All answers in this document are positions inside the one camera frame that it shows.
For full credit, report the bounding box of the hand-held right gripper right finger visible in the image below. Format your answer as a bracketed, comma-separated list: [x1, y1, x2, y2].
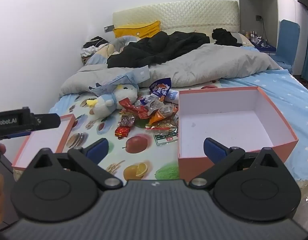
[189, 137, 285, 189]

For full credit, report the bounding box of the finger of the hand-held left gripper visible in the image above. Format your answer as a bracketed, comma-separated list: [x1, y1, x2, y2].
[31, 113, 61, 131]

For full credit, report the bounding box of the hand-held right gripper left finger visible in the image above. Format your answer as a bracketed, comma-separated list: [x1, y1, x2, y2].
[26, 137, 124, 191]

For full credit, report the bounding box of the shallow pink box lid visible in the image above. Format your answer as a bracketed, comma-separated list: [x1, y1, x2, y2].
[11, 114, 76, 170]

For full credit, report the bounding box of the deep pink cardboard box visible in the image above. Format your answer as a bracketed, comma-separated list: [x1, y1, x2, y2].
[177, 86, 299, 182]

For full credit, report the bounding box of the pile of snack packets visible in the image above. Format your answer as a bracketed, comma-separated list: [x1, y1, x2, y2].
[114, 94, 180, 146]

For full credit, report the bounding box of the blue snack bag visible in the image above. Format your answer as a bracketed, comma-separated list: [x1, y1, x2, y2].
[149, 77, 172, 98]

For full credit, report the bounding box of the white blue plush toy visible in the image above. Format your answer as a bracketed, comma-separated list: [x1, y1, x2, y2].
[86, 84, 139, 118]

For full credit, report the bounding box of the white blue cosmetic tube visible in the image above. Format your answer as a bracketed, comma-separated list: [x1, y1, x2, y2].
[164, 89, 180, 104]

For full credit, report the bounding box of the blue printed plastic bag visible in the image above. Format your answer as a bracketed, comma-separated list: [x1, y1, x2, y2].
[88, 65, 151, 95]

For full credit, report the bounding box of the heap of clothes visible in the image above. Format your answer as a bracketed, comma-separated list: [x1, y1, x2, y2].
[81, 36, 109, 57]

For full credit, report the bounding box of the grey duvet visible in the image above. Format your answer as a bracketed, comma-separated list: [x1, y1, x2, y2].
[59, 42, 282, 98]

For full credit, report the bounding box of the blue beige cartoon blanket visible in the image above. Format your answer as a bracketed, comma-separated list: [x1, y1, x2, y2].
[84, 35, 138, 67]

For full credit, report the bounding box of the black jacket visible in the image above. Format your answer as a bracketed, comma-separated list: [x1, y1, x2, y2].
[107, 31, 210, 68]

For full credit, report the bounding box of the black garment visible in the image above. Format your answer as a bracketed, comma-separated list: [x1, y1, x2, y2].
[212, 28, 243, 47]

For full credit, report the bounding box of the blue bedside tray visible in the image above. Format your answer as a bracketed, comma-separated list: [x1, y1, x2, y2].
[251, 40, 278, 54]

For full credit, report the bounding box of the white pillow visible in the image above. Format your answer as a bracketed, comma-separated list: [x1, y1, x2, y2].
[234, 31, 254, 47]

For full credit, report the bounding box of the row of cosmetic bottles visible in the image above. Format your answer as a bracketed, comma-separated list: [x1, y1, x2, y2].
[242, 30, 269, 47]

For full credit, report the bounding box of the yellow pillow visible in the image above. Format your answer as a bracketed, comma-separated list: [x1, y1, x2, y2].
[113, 20, 161, 39]

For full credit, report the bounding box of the blue chair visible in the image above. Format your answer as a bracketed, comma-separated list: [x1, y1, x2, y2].
[270, 19, 300, 72]

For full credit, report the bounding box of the cream quilted headboard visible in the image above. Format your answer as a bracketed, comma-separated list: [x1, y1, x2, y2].
[112, 0, 239, 34]

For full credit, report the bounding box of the black cable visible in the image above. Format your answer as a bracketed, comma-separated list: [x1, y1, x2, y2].
[261, 17, 270, 47]

